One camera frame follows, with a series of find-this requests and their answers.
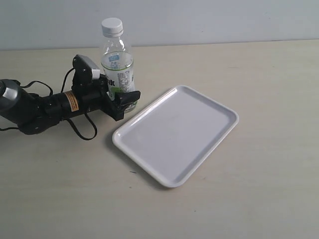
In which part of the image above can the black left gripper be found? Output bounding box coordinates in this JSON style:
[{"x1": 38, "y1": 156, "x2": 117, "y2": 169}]
[{"x1": 71, "y1": 74, "x2": 141, "y2": 121}]

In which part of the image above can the clear plastic drink bottle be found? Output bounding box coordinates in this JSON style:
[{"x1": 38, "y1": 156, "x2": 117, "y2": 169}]
[{"x1": 100, "y1": 27, "x2": 136, "y2": 101}]

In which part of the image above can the white bottle cap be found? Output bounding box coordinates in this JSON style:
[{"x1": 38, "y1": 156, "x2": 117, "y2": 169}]
[{"x1": 101, "y1": 17, "x2": 123, "y2": 38}]

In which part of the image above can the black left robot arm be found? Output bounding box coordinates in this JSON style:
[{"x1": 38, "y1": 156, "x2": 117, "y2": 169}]
[{"x1": 0, "y1": 74, "x2": 141, "y2": 140}]

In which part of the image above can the white rectangular plastic tray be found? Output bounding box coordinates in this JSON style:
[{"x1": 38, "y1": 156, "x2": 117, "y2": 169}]
[{"x1": 112, "y1": 85, "x2": 239, "y2": 188}]

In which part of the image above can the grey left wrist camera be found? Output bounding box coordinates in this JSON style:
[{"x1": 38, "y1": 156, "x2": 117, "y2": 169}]
[{"x1": 72, "y1": 54, "x2": 100, "y2": 85}]

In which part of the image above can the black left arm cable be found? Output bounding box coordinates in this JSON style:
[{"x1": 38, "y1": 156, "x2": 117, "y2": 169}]
[{"x1": 0, "y1": 67, "x2": 98, "y2": 140}]

